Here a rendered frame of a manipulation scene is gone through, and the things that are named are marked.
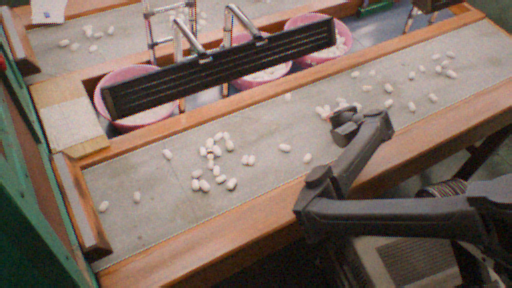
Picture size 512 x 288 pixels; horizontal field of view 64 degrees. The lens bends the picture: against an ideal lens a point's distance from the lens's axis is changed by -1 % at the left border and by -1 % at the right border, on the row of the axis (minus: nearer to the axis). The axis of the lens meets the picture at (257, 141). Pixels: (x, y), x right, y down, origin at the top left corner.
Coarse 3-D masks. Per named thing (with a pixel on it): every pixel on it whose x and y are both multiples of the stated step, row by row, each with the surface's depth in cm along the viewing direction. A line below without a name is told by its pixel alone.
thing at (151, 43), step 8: (144, 0) 122; (192, 0) 131; (144, 8) 124; (160, 8) 129; (168, 8) 129; (176, 8) 131; (192, 8) 133; (144, 16) 127; (192, 16) 136; (144, 24) 129; (192, 24) 138; (152, 32) 133; (192, 32) 141; (152, 40) 135; (160, 40) 137; (168, 40) 138; (152, 48) 137; (152, 56) 139; (152, 64) 142
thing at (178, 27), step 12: (228, 12) 110; (240, 12) 106; (180, 24) 101; (228, 24) 113; (240, 24) 105; (252, 24) 105; (180, 36) 108; (192, 36) 98; (228, 36) 117; (252, 36) 102; (180, 48) 111; (192, 48) 97; (216, 48) 120; (180, 60) 114; (204, 60) 96; (228, 84) 134; (228, 96) 138; (180, 108) 129
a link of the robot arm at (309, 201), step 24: (312, 192) 82; (480, 192) 55; (504, 192) 53; (312, 216) 76; (336, 216) 72; (360, 216) 69; (384, 216) 66; (408, 216) 63; (432, 216) 60; (456, 216) 57; (480, 216) 57; (504, 216) 52; (312, 240) 78; (456, 240) 59; (480, 240) 57
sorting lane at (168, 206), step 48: (432, 48) 166; (480, 48) 169; (336, 96) 144; (384, 96) 147; (192, 144) 126; (240, 144) 128; (288, 144) 130; (96, 192) 113; (144, 192) 115; (192, 192) 116; (240, 192) 118; (144, 240) 107
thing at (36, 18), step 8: (32, 0) 157; (40, 0) 157; (48, 0) 157; (56, 0) 158; (64, 0) 158; (32, 8) 154; (40, 8) 154; (48, 8) 154; (56, 8) 155; (64, 8) 155; (32, 16) 151; (40, 16) 151; (48, 16) 151; (56, 16) 152
